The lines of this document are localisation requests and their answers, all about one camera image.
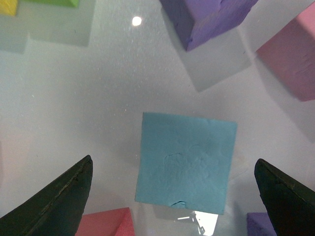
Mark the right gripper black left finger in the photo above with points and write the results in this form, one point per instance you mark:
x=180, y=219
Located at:
x=57, y=209

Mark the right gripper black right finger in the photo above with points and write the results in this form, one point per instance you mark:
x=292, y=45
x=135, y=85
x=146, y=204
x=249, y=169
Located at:
x=290, y=204

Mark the light blue foam block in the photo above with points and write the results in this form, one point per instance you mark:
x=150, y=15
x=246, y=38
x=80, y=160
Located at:
x=185, y=162

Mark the purple foam block front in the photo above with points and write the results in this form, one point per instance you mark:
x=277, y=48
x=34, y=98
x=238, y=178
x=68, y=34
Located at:
x=259, y=224

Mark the purple foam block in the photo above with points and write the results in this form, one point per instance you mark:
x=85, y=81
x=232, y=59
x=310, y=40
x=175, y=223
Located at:
x=197, y=21
x=259, y=224

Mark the red foam block centre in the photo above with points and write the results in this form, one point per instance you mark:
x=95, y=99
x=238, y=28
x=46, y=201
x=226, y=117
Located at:
x=116, y=222

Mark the pink foam block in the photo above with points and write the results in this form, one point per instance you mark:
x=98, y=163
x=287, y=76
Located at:
x=290, y=54

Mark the purple foam block rear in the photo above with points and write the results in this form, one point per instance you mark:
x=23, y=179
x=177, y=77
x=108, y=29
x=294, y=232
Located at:
x=197, y=21

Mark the green foam block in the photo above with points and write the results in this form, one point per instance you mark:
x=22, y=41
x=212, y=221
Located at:
x=66, y=3

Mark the yellow foam block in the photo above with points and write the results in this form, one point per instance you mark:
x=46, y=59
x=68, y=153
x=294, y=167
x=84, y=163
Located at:
x=8, y=7

